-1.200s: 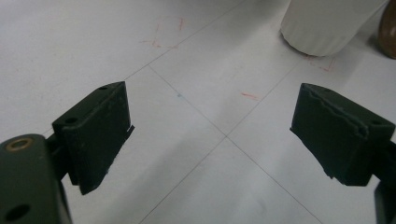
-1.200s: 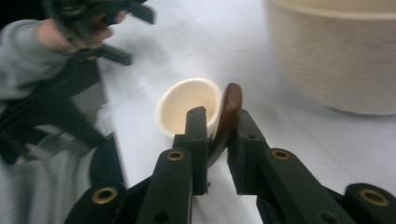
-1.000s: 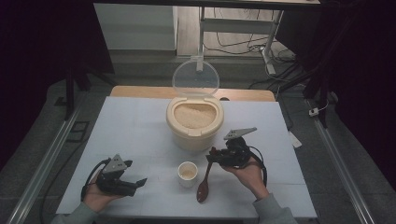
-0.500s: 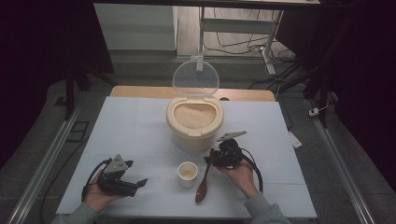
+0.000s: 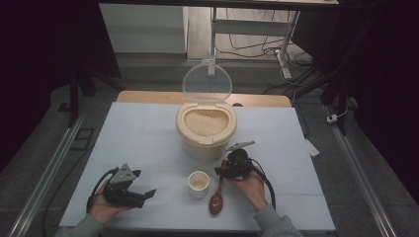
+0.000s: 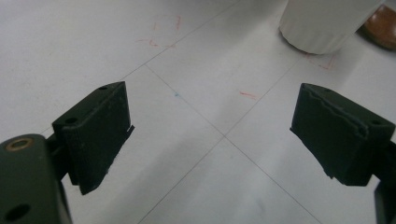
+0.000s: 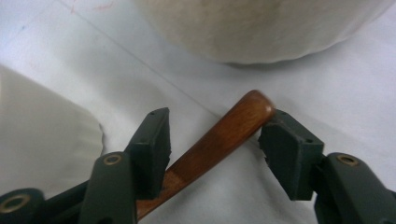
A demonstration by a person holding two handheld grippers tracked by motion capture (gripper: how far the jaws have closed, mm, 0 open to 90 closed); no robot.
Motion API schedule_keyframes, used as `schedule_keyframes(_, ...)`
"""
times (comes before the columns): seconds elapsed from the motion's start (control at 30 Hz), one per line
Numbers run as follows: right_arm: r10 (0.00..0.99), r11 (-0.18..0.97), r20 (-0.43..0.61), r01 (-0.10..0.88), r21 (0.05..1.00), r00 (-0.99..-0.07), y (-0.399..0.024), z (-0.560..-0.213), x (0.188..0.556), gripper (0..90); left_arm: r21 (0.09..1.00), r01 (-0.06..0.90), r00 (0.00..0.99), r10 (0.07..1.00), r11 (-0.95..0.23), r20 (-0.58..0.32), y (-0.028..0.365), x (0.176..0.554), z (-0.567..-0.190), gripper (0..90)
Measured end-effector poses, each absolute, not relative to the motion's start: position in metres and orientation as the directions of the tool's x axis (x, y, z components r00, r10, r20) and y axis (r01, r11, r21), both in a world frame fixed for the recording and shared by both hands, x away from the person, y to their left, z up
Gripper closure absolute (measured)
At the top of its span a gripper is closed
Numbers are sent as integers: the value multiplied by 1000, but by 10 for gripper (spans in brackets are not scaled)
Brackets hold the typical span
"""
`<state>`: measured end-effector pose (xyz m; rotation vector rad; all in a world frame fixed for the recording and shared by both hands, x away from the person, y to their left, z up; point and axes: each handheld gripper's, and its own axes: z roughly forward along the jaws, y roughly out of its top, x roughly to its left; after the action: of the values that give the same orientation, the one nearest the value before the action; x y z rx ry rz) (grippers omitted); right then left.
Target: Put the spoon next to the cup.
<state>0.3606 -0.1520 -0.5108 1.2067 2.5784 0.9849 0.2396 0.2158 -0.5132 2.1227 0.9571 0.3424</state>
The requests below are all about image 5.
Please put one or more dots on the person's left hand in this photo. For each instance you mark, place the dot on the person's left hand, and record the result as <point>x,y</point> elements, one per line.
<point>102,210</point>

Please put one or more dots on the white cup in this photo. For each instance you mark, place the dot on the white cup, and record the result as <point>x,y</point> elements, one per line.
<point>197,192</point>

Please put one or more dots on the brown wooden spoon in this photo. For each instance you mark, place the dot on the brown wooden spoon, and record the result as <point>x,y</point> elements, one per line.
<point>215,204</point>

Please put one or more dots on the cream rice container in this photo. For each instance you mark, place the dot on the cream rice container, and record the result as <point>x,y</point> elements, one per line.
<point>204,149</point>

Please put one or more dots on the heap of uncooked rice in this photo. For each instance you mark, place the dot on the heap of uncooked rice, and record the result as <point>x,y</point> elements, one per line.
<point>206,122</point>

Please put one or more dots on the white metal desk frame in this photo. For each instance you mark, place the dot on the white metal desk frame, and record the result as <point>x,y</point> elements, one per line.
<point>250,27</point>

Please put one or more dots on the black curtain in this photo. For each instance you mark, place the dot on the black curtain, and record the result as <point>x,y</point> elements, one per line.
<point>385,82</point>
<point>39,65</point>

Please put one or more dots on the wooden table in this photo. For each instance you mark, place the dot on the wooden table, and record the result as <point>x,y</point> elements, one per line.
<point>148,97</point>

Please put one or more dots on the white adapter box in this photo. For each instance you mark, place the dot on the white adapter box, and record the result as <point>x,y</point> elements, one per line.
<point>332,118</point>

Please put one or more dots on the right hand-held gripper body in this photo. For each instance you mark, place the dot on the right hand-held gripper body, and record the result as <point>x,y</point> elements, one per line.
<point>238,164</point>

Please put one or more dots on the white paper tag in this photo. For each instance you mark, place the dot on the white paper tag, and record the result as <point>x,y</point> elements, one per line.
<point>312,148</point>

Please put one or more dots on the aluminium rail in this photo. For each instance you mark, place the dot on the aluminium rail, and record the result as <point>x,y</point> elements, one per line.
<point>42,174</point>
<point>359,177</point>

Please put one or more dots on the black metal stand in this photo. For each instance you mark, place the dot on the black metal stand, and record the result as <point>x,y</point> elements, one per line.
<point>74,102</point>

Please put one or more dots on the person's right hand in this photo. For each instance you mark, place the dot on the person's right hand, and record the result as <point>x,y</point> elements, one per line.
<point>252,191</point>

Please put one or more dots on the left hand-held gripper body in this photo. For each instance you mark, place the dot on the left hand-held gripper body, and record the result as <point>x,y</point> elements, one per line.
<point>123,196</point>

